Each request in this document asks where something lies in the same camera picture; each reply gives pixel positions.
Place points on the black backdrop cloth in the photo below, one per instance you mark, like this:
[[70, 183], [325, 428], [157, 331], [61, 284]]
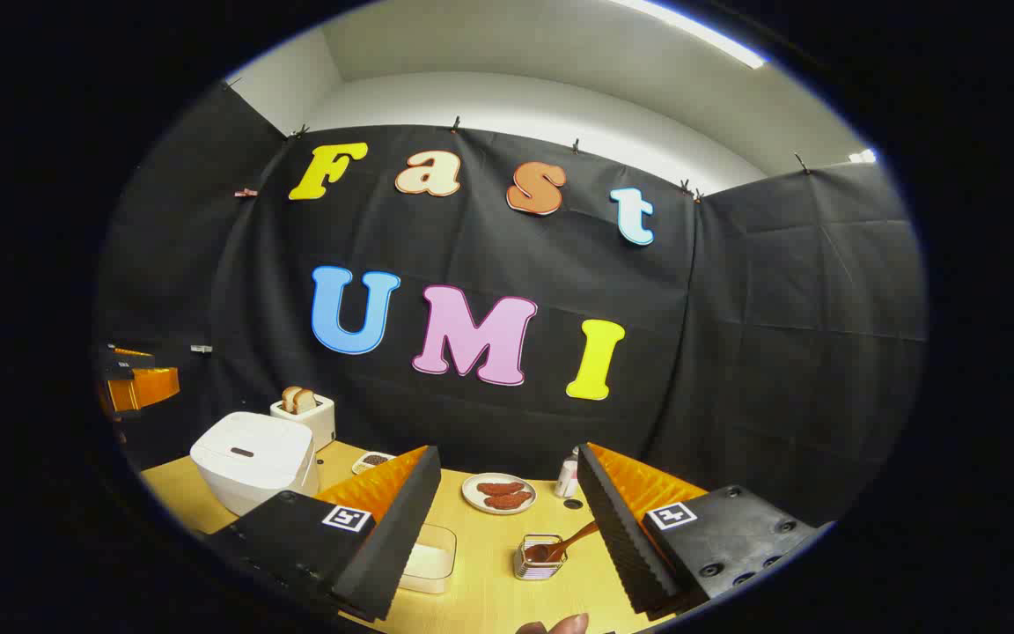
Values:
[[736, 352]]

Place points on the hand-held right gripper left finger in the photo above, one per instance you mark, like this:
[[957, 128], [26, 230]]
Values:
[[401, 528]]

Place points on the red meat piece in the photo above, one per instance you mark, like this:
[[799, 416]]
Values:
[[509, 501], [498, 488]]

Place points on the white divided bean dish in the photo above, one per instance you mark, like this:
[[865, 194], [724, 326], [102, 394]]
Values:
[[373, 460]]

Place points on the brown wooden spoon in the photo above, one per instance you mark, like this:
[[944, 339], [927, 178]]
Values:
[[573, 541]]

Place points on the white rice cooker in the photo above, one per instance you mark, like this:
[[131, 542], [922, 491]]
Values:
[[247, 462]]

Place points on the white toaster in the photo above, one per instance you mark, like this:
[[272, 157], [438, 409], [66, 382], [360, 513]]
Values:
[[318, 427]]

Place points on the toasted bread slice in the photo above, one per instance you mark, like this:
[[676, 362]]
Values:
[[305, 401], [289, 398]]

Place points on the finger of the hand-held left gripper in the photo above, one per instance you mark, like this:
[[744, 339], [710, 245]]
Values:
[[130, 357], [146, 389]]

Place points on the white round plate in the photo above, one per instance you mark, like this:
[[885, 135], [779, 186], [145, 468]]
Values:
[[472, 497]]

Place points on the clear rice container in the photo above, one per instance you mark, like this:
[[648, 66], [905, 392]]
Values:
[[429, 563]]

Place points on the small clear bottle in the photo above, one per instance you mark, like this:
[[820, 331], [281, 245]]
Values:
[[566, 480]]

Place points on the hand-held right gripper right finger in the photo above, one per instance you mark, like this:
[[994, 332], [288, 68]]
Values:
[[617, 537]]

